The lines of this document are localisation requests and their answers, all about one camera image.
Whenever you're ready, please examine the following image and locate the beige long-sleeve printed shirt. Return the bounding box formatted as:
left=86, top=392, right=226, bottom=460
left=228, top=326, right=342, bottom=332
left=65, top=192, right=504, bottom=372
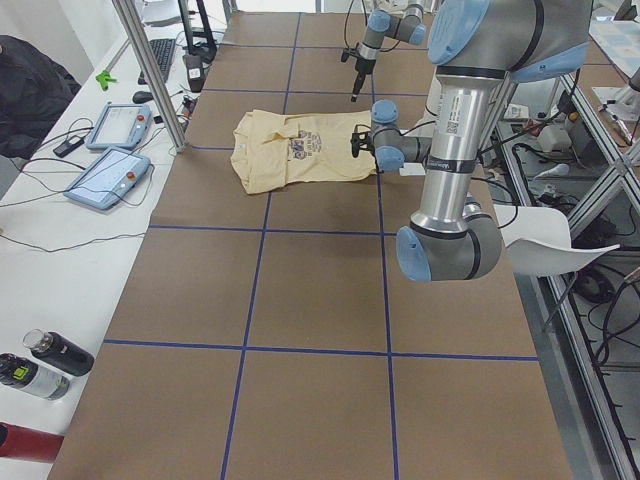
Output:
left=231, top=109, right=376, bottom=194

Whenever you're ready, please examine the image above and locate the black computer mouse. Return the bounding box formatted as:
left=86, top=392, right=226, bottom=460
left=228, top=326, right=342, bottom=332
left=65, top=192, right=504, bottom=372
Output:
left=132, top=91, right=154, bottom=104

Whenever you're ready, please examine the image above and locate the blue teach pendant near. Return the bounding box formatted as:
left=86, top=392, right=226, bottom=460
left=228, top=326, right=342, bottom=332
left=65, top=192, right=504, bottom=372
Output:
left=63, top=147, right=151, bottom=211

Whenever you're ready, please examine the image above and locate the white plastic chair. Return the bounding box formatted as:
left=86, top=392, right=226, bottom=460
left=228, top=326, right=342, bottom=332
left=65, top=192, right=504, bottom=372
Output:
left=494, top=204, right=620, bottom=277

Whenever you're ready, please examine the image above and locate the green plastic clip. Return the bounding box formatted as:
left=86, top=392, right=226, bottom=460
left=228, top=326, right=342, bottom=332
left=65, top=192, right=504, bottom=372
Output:
left=95, top=70, right=118, bottom=91

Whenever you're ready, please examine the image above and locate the black phone device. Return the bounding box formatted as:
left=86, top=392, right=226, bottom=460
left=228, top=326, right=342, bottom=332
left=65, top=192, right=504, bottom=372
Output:
left=53, top=135, right=84, bottom=158

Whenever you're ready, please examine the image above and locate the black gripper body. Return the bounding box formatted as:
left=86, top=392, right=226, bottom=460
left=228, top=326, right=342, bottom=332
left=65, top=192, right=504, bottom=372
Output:
left=355, top=56, right=373, bottom=76
left=350, top=124, right=373, bottom=158

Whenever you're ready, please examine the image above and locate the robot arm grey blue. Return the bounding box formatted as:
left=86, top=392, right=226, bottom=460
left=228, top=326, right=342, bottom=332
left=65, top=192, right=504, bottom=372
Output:
left=341, top=1, right=441, bottom=102
left=344, top=1, right=592, bottom=282

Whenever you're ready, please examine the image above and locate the blue teach pendant far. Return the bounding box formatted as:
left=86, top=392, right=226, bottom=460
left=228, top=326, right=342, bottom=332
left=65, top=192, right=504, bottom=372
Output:
left=85, top=103, right=152, bottom=151

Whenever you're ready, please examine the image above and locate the red bottle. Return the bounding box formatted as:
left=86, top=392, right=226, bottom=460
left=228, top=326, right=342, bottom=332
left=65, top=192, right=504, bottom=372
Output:
left=1, top=422, right=64, bottom=463

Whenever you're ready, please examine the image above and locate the black keyboard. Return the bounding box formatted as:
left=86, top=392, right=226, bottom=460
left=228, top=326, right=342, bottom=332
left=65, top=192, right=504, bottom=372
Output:
left=149, top=38, right=176, bottom=82

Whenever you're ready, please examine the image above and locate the black water bottle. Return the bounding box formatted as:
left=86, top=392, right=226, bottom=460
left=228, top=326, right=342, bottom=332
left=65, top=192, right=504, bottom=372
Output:
left=23, top=329, right=94, bottom=377

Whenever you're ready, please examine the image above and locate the blue teach pendant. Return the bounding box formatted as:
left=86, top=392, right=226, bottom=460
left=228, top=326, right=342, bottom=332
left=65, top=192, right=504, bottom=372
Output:
left=85, top=103, right=152, bottom=151
left=63, top=147, right=151, bottom=211

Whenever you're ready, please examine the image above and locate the grey aluminium frame post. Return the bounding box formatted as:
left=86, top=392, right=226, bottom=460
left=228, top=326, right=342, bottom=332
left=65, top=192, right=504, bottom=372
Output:
left=112, top=0, right=186, bottom=153

